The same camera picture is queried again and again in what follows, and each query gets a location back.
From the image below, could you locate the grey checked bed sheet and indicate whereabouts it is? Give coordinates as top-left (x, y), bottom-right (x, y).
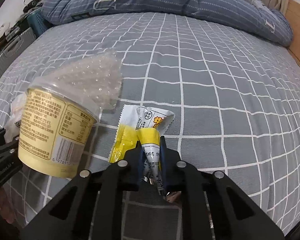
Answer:
top-left (0, 12), bottom-right (300, 233)

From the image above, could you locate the clear bubble wrap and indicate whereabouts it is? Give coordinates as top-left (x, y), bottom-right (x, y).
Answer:
top-left (46, 49), bottom-right (122, 112)

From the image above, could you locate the clutter on suitcases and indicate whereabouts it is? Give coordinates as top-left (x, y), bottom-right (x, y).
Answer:
top-left (0, 0), bottom-right (41, 39)

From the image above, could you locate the yellow noodle cup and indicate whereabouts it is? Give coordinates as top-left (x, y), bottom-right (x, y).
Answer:
top-left (18, 76), bottom-right (100, 178)

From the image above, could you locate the teal suitcase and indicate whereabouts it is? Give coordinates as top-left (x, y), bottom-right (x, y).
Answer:
top-left (26, 9), bottom-right (53, 38)

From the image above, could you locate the grey suitcase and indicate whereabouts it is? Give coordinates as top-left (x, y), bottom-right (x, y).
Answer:
top-left (0, 28), bottom-right (36, 78)

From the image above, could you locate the white translucent plastic bag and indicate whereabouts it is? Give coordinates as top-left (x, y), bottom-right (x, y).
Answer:
top-left (4, 93), bottom-right (27, 143)

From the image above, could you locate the left hand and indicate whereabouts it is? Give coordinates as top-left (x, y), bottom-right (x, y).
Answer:
top-left (0, 187), bottom-right (15, 224)

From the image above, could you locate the blue striped duvet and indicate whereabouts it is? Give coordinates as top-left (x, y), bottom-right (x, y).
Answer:
top-left (42, 0), bottom-right (293, 47)

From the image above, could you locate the yellow snack wrapper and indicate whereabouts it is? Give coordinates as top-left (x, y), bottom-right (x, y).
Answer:
top-left (109, 105), bottom-right (175, 193)

